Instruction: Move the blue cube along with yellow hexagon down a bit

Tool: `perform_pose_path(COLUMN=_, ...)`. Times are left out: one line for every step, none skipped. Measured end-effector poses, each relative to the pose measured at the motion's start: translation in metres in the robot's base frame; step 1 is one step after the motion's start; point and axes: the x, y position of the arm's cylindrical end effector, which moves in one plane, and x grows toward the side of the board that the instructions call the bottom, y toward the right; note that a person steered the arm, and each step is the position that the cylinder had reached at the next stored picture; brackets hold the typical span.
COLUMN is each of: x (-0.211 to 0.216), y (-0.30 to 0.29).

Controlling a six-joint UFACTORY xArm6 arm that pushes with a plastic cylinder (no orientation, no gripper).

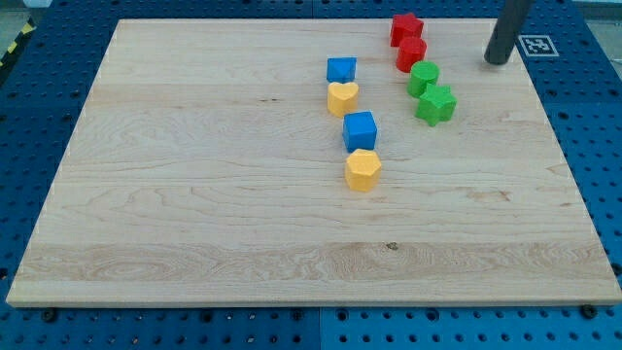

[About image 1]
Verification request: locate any yellow hexagon block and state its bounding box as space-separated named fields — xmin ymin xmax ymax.
xmin=344 ymin=149 xmax=382 ymax=192

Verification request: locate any blue cube block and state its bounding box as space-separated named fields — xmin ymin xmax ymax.
xmin=342 ymin=111 xmax=377 ymax=153

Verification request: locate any yellow heart block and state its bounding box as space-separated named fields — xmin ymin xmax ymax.
xmin=327 ymin=82 xmax=360 ymax=118

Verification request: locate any light wooden board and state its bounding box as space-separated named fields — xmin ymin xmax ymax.
xmin=7 ymin=18 xmax=621 ymax=307

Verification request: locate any blue pyramid-top block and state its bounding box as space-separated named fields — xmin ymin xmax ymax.
xmin=327 ymin=56 xmax=357 ymax=84

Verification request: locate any green star block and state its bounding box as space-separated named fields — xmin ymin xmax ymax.
xmin=415 ymin=84 xmax=458 ymax=126

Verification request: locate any green cylinder block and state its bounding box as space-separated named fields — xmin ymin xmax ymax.
xmin=406 ymin=60 xmax=440 ymax=98

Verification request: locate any red cylinder block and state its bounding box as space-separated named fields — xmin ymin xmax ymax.
xmin=396 ymin=37 xmax=428 ymax=73

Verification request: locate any red star block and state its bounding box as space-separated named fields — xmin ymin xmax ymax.
xmin=390 ymin=13 xmax=424 ymax=47

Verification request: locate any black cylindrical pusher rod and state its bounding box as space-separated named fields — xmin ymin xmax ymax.
xmin=484 ymin=0 xmax=534 ymax=65

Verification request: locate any white fiducial marker tag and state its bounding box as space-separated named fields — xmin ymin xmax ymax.
xmin=518 ymin=34 xmax=559 ymax=57

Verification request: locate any black screw front left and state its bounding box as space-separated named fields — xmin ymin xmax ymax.
xmin=41 ymin=308 xmax=57 ymax=323

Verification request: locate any black screw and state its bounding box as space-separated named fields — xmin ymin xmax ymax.
xmin=41 ymin=308 xmax=57 ymax=323
xmin=579 ymin=304 xmax=599 ymax=320

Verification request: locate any black screw front right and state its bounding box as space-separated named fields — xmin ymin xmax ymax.
xmin=579 ymin=304 xmax=599 ymax=320

